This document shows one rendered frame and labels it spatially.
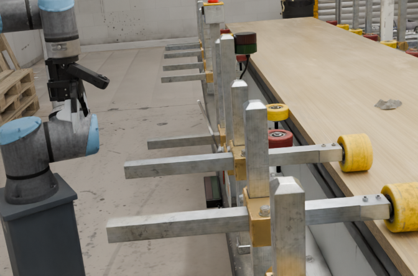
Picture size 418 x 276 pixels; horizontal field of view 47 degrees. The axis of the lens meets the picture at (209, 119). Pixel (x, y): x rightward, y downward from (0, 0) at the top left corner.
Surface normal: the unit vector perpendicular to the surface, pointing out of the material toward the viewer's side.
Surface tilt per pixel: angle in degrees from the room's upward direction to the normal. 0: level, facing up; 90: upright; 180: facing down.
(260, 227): 90
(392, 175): 0
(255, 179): 90
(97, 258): 0
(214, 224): 90
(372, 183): 0
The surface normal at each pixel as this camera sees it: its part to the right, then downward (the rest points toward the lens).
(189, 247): -0.07, -0.95
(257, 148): 0.05, 0.30
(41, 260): 0.54, 0.22
